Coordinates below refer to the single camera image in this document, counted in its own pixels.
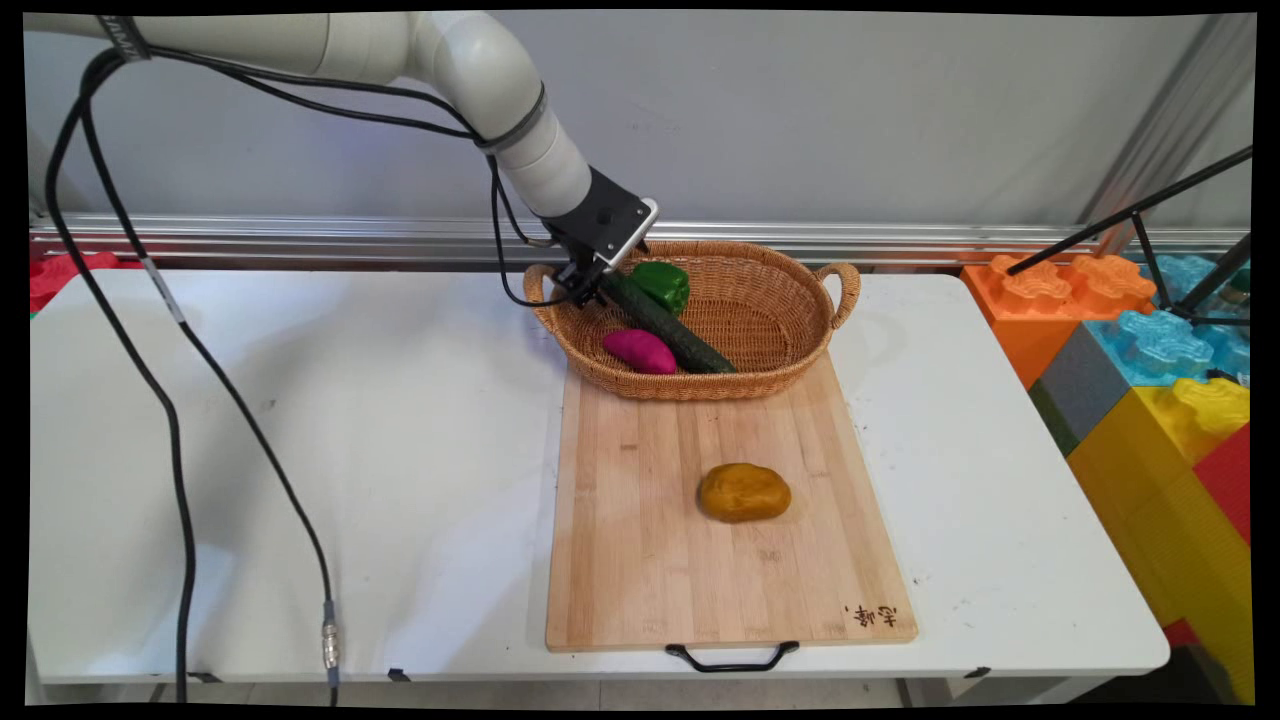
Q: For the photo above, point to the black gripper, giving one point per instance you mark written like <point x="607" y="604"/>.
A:
<point x="598" y="212"/>

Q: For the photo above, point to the dark green cucumber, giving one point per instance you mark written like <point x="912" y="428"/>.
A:
<point x="680" y="340"/>

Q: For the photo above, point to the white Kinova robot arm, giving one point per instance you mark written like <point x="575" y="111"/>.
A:
<point x="350" y="45"/>

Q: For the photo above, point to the green bell pepper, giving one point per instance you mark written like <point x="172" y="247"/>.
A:
<point x="662" y="285"/>

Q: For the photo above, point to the purple sweet potato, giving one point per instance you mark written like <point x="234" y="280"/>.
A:
<point x="640" y="352"/>

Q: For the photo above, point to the wooden cutting board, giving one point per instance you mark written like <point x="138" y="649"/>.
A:
<point x="640" y="540"/>

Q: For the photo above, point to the brown potato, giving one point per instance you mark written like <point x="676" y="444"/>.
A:
<point x="744" y="492"/>

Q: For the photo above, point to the orange foam building block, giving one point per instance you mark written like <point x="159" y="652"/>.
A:
<point x="1030" y="310"/>

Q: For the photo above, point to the grey foam building block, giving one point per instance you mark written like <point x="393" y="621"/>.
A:
<point x="1080" y="390"/>

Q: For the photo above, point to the red foam building block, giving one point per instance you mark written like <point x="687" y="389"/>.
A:
<point x="1228" y="480"/>
<point x="70" y="275"/>

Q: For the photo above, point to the black tripod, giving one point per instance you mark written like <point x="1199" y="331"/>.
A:
<point x="1145" y="235"/>

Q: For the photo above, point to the blue foam building block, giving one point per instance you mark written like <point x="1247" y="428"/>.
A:
<point x="1165" y="345"/>

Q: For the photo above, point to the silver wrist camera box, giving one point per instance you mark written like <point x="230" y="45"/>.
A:
<point x="632" y="232"/>

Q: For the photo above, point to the aluminium rail behind table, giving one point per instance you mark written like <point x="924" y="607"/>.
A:
<point x="300" y="240"/>

